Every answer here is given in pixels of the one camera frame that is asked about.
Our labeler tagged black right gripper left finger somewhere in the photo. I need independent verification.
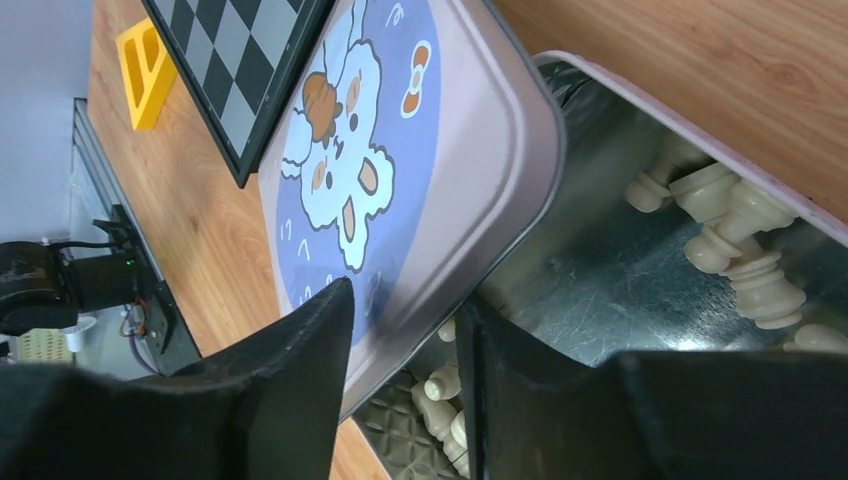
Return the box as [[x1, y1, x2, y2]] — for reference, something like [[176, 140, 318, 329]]
[[1, 278, 354, 479]]

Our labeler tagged black white chessboard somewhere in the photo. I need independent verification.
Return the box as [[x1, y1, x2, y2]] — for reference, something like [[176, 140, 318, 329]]
[[142, 0, 335, 187]]

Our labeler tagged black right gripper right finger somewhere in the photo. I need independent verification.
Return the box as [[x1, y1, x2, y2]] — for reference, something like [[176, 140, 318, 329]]
[[456, 296, 847, 479]]

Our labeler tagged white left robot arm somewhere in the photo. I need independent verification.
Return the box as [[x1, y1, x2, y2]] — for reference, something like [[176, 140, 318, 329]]
[[1, 241, 141, 337]]

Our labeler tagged metal tin box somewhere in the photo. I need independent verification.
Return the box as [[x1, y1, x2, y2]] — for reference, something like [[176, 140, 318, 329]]
[[354, 51, 847, 479]]

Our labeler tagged yellow triangular plastic stand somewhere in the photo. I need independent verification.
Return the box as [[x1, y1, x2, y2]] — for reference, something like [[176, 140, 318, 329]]
[[115, 17, 177, 131]]

